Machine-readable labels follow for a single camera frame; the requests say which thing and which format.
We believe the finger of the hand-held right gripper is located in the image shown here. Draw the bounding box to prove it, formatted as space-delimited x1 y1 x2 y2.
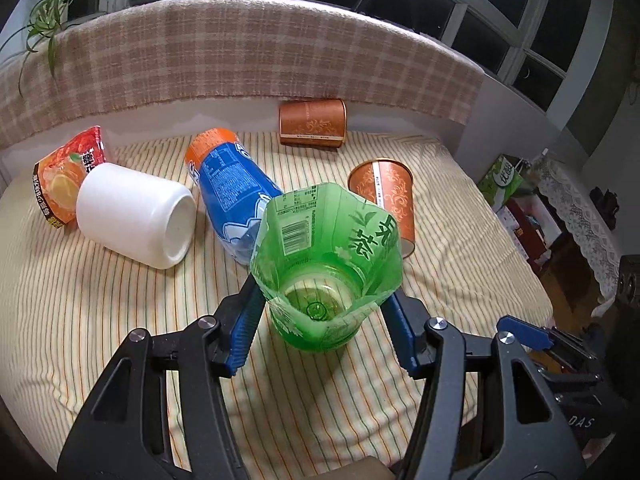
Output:
497 315 555 352

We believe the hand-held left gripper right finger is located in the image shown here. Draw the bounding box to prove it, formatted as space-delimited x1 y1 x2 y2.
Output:
382 290 589 480

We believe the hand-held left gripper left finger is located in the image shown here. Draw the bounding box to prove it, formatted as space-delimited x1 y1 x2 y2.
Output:
57 275 266 480

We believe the green tea bottle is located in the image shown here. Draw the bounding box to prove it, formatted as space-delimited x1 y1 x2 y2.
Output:
249 182 405 356

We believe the brown patterned paper cup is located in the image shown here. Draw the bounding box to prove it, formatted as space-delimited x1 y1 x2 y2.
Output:
278 98 348 149
347 158 417 260

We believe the white plastic cup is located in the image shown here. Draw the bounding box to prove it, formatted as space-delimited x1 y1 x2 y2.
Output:
75 162 198 270

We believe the orange jelly cup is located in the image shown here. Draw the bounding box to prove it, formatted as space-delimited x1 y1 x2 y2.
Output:
32 125 108 230

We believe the red cardboard box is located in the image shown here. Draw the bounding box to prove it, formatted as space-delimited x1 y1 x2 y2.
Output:
499 194 563 267

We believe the white lace tablecloth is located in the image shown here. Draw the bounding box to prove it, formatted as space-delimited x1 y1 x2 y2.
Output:
529 159 624 298

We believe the green tissue box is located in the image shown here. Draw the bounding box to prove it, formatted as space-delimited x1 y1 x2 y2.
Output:
476 155 527 212

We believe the blue orange-capped bottle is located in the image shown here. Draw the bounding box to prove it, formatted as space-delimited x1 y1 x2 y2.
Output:
184 128 286 264

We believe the small black object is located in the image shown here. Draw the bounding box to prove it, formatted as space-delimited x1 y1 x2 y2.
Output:
589 187 621 221

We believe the plaid blanket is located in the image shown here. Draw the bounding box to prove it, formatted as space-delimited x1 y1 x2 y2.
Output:
0 0 487 137

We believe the green spider plant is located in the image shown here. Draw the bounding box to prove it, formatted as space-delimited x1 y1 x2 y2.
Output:
0 0 108 98

